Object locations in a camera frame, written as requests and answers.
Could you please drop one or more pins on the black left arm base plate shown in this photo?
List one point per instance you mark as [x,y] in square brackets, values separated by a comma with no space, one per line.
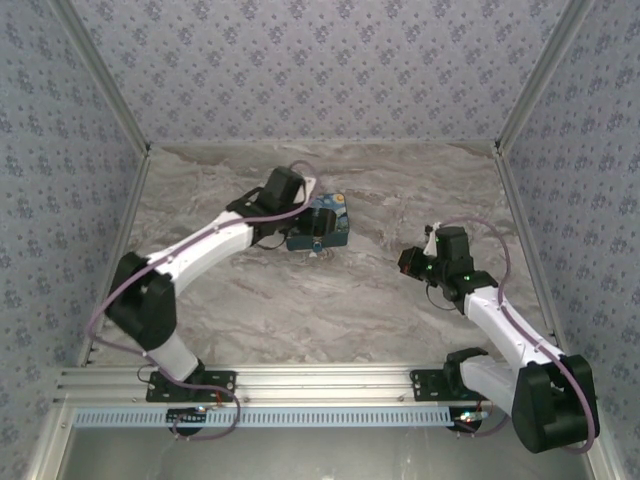
[220,382]

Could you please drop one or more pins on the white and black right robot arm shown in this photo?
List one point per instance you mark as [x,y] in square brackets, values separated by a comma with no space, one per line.
[500,330]

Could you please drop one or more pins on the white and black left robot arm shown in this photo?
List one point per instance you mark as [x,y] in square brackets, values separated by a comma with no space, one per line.
[210,245]

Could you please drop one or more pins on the blue starry night tin box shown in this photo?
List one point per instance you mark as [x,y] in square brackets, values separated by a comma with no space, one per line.
[340,235]

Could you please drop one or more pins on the grey metal panel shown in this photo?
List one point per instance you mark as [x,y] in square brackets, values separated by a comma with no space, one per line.
[325,455]

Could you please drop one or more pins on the aluminium table side rail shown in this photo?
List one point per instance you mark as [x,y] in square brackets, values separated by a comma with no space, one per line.
[122,240]
[525,230]

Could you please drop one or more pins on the aluminium lower frame post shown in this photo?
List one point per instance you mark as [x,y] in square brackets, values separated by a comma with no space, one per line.
[47,445]
[602,465]

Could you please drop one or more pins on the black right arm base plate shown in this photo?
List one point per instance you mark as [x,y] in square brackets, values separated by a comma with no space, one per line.
[427,385]

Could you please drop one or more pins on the aluminium mounting rail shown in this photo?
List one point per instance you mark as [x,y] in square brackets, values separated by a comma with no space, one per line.
[325,382]

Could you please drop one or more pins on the small black circuit board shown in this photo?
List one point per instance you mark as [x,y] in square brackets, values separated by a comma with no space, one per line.
[467,419]
[187,417]

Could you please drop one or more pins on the aluminium frame post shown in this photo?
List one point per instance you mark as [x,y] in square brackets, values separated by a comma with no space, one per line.
[47,445]
[105,80]
[602,465]
[542,80]

